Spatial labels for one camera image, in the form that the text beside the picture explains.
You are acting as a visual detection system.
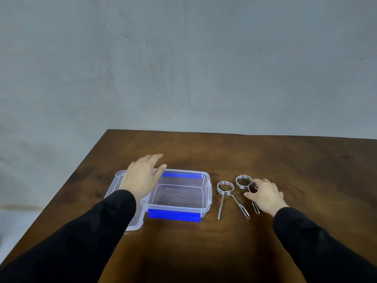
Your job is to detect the person's right hand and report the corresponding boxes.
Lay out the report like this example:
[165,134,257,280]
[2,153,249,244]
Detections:
[244,179,290,218]

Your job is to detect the person's left hand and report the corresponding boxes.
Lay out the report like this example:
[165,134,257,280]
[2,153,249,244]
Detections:
[119,154,167,202]

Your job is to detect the metal spring clip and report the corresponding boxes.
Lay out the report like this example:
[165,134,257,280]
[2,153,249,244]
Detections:
[216,181,251,221]
[235,175,261,216]

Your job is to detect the person's left forearm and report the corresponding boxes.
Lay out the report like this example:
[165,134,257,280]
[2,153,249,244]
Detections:
[0,189,137,283]

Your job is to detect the person's right forearm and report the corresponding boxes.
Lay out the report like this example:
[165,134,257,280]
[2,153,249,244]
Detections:
[273,207,377,283]

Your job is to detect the clear container with blue clips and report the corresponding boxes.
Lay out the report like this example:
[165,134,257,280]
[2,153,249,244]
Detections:
[140,169,213,223]

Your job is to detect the clear plastic lid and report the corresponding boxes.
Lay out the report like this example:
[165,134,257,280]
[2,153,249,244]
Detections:
[104,170,147,232]

